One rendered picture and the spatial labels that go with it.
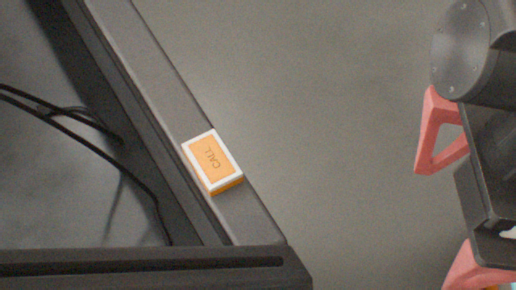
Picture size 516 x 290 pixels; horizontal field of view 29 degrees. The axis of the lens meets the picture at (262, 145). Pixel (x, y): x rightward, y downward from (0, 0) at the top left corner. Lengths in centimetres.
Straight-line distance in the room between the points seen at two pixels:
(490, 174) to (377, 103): 138
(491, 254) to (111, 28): 43
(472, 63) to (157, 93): 37
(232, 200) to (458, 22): 29
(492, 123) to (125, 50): 37
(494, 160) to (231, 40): 152
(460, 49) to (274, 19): 161
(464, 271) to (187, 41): 154
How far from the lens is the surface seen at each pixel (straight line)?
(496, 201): 63
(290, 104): 201
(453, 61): 56
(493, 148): 64
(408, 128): 198
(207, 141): 80
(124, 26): 90
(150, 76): 87
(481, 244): 63
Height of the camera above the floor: 162
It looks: 56 degrees down
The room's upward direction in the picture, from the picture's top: 6 degrees counter-clockwise
